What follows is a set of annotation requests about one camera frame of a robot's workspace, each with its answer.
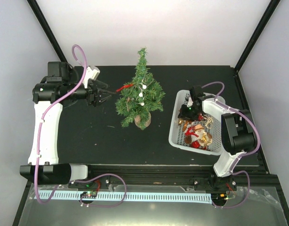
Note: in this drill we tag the black frame post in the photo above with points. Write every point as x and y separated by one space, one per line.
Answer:
46 28
270 9

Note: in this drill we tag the white slotted cable duct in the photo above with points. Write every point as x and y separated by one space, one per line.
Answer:
135 197

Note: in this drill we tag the white plastic basket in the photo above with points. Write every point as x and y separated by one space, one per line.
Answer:
177 136

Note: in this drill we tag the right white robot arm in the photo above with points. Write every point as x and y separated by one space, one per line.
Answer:
239 135

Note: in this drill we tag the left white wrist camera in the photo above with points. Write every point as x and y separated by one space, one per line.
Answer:
91 73

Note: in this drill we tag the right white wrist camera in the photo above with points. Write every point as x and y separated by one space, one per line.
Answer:
190 102

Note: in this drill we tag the pile of christmas ornaments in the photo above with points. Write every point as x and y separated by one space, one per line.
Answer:
196 133

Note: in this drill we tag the circuit board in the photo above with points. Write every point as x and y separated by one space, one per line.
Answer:
219 196
88 195

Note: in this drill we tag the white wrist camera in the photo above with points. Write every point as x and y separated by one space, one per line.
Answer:
91 73
190 102

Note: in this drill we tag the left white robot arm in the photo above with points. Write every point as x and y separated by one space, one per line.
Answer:
64 85

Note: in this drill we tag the left circuit board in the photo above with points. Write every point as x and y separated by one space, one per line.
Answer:
88 195

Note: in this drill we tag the red ribbon bow ornament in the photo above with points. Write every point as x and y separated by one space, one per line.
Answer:
124 87

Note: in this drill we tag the small green christmas tree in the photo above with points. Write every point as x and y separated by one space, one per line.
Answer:
136 103

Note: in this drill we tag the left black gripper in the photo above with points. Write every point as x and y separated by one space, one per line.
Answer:
95 100

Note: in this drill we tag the right circuit board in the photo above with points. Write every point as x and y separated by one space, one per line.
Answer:
219 196

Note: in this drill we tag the right black frame post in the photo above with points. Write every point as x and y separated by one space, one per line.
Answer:
270 9

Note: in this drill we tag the left black frame post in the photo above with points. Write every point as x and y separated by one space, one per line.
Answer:
46 28

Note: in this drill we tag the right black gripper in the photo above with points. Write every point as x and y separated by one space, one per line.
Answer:
182 115

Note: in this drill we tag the black aluminium rail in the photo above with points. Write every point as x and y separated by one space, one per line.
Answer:
200 177

